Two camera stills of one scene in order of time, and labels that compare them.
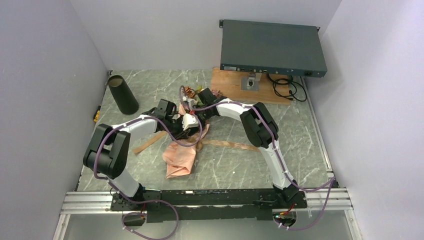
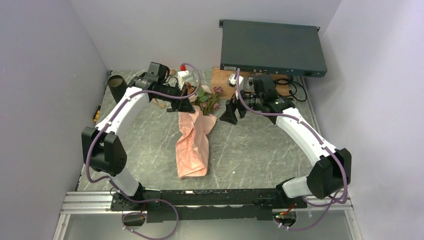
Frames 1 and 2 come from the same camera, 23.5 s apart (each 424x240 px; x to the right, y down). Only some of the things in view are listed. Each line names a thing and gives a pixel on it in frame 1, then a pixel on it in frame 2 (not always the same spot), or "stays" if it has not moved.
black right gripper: x=202 y=124 → x=231 y=105
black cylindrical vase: x=126 y=100 stays
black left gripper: x=181 y=134 → x=183 y=105
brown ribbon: x=201 y=143 → x=171 y=71
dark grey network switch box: x=283 y=49 stays
